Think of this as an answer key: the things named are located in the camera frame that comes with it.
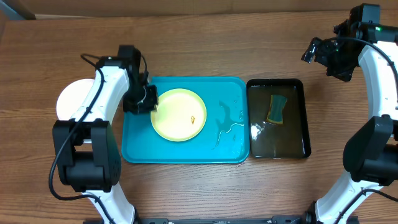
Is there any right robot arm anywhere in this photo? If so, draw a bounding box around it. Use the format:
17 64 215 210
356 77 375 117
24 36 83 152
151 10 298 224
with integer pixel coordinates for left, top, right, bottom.
301 21 397 223

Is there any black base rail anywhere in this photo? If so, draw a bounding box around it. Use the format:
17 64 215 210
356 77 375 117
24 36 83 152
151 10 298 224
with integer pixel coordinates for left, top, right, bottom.
133 213 320 224

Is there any yellow-green plate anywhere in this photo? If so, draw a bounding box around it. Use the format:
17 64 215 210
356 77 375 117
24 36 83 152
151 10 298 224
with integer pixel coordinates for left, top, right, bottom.
150 88 207 142

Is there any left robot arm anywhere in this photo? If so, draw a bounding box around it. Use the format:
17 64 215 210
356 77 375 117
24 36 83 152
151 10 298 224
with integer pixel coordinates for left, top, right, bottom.
48 55 157 223

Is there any white plate with ketchup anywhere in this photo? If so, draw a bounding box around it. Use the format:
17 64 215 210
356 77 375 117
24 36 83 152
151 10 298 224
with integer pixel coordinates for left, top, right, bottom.
56 79 95 120

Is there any teal plastic tray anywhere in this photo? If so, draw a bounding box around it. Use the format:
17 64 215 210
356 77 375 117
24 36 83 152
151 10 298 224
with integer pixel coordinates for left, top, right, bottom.
121 77 250 164

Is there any black water tray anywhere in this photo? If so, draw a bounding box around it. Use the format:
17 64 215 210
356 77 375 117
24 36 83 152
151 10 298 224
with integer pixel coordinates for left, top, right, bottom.
246 78 312 159

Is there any green yellow sponge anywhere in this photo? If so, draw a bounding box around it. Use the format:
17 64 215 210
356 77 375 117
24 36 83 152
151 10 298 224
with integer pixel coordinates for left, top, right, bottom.
266 95 287 124

